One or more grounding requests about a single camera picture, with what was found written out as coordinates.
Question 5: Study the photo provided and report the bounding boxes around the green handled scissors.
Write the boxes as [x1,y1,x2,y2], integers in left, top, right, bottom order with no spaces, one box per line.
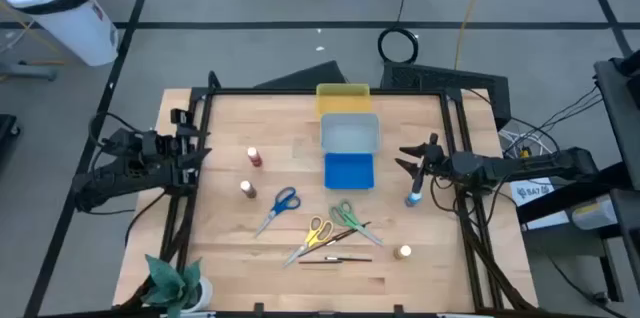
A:
[328,199,385,248]

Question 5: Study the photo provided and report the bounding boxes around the blue handled scissors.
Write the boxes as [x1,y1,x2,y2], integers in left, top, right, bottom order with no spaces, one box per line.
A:
[253,186,302,238]

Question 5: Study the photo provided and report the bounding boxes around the black flat panel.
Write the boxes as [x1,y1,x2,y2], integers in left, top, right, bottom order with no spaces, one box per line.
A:
[253,60,350,90]

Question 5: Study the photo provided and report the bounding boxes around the grey floor stand base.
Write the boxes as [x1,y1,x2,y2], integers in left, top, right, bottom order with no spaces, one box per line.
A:
[0,59,59,83]

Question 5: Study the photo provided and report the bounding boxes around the white trash can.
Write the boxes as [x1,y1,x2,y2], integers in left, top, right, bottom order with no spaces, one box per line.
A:
[2,0,120,68]

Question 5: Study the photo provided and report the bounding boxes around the grey box yellow label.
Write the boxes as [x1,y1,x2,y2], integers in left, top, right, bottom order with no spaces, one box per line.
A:
[571,196,620,232]

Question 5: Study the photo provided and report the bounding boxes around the black coiled hanging cable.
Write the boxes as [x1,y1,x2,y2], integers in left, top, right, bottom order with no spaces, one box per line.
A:
[376,0,420,65]

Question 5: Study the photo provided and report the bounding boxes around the black side rack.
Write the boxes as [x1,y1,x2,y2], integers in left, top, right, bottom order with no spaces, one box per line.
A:
[514,50,640,304]

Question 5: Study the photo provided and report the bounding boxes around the black cable bundle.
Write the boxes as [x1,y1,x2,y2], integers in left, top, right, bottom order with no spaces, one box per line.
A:
[502,85,605,157]

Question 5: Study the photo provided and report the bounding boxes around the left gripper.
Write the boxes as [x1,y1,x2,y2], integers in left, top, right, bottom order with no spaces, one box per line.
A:
[142,107,213,188]

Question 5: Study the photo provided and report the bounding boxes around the black floor power cable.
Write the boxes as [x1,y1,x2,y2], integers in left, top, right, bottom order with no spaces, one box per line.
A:
[544,252,626,318]

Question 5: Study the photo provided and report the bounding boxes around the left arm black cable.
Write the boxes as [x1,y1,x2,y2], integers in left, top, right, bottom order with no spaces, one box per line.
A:
[87,110,146,150]

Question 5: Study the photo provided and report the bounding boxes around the yellow hanging cable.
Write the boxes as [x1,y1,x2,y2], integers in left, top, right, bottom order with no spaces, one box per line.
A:
[453,0,491,70]

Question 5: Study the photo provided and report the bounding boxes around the white SA7 label sheet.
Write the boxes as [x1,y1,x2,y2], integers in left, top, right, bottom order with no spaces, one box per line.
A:
[508,177,557,208]

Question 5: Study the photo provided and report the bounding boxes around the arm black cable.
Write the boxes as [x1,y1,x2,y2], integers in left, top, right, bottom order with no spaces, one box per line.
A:
[428,175,501,215]
[87,110,146,150]

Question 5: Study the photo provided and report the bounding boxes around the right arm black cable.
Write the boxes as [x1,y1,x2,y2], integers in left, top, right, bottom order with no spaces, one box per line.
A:
[428,175,501,215]

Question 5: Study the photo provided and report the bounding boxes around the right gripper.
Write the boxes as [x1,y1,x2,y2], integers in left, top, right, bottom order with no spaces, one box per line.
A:
[394,132,454,194]

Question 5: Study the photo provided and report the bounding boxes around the black table edge cable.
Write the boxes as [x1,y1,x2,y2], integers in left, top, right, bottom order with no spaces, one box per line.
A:
[124,190,167,248]

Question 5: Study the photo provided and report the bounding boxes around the blue plastic bin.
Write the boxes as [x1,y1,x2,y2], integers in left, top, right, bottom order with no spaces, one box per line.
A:
[323,151,376,191]

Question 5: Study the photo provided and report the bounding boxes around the green potted plant white pot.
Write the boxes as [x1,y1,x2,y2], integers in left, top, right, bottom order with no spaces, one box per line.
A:
[141,253,215,318]

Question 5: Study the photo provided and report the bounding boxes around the yellow handled scissors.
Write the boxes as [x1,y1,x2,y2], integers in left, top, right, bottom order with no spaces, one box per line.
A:
[283,215,335,267]

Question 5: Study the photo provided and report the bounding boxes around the thin black paintbrush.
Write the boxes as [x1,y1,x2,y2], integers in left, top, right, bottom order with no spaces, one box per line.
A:
[298,230,351,258]
[324,221,372,247]

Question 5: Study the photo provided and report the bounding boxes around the grey plastic bin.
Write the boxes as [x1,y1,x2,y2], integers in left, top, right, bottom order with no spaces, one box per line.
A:
[319,111,382,155]

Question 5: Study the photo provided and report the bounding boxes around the yellow plastic bin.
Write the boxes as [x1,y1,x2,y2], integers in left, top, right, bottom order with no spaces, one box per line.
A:
[315,82,372,119]

